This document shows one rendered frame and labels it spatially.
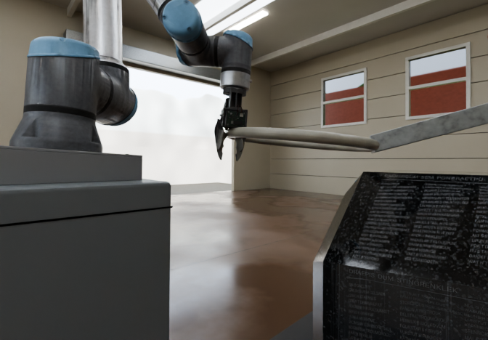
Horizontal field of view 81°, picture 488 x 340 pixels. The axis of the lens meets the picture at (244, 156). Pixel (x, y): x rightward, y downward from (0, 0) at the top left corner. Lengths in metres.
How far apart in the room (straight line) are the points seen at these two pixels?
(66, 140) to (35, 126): 0.07
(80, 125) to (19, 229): 0.26
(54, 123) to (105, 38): 0.36
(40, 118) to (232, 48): 0.51
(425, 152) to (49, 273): 7.20
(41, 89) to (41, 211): 0.29
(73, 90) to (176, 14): 0.30
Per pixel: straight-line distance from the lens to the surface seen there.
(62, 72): 0.78
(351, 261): 0.86
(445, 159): 7.32
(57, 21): 7.33
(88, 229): 0.65
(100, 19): 1.03
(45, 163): 0.72
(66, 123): 0.75
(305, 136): 0.71
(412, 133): 0.90
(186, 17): 0.77
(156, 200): 0.69
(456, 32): 7.76
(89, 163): 0.73
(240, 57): 0.87
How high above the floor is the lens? 0.90
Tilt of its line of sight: 1 degrees up
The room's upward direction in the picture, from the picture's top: straight up
